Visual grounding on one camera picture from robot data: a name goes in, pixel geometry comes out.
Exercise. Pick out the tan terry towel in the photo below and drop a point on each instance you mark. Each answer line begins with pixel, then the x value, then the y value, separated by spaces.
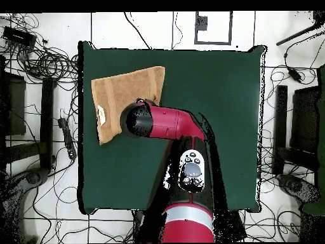
pixel 119 94

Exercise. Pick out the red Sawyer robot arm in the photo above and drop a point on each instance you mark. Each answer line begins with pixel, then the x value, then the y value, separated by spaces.
pixel 188 223

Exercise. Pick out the dark green table cloth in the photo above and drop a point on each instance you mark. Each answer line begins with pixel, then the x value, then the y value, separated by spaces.
pixel 215 101

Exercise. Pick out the black power strip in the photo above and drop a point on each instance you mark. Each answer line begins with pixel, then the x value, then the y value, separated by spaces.
pixel 67 137

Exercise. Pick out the black chair base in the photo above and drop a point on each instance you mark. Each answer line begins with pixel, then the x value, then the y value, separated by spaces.
pixel 33 178
pixel 297 188

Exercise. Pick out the black power adapter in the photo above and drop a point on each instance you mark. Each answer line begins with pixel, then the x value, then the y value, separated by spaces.
pixel 294 74

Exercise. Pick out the black rod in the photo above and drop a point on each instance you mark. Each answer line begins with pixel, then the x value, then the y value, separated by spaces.
pixel 297 34

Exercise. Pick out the black box device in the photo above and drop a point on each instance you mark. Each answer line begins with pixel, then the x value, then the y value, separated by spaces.
pixel 19 38

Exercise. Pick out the black metal frame stand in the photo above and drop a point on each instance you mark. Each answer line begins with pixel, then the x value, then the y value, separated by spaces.
pixel 47 122
pixel 281 122

